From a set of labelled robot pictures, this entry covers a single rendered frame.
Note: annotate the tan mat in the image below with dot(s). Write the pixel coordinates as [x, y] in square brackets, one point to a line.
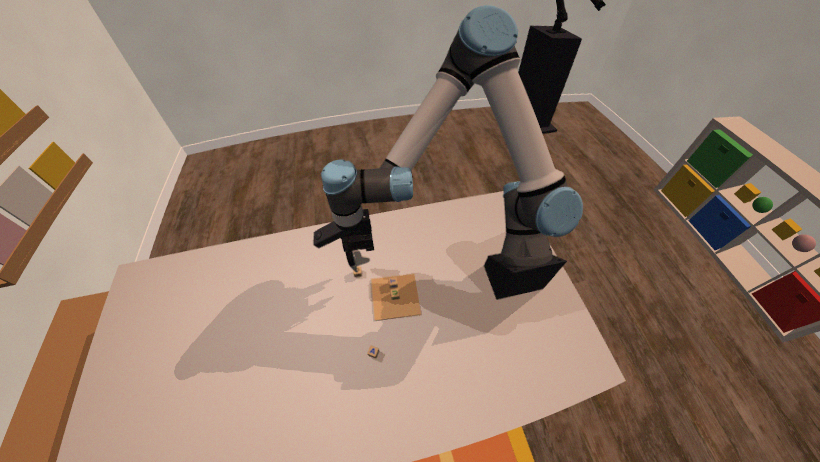
[385, 307]

